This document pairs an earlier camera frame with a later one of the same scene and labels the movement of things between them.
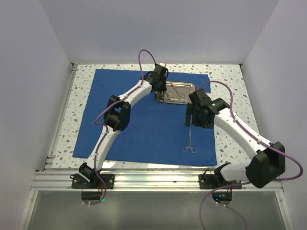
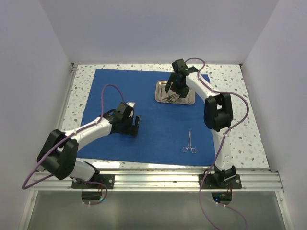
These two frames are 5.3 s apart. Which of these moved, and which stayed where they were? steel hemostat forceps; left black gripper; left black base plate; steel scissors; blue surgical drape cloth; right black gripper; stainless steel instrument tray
Moved: left black gripper; right black gripper; steel scissors
Stayed: steel hemostat forceps; stainless steel instrument tray; blue surgical drape cloth; left black base plate
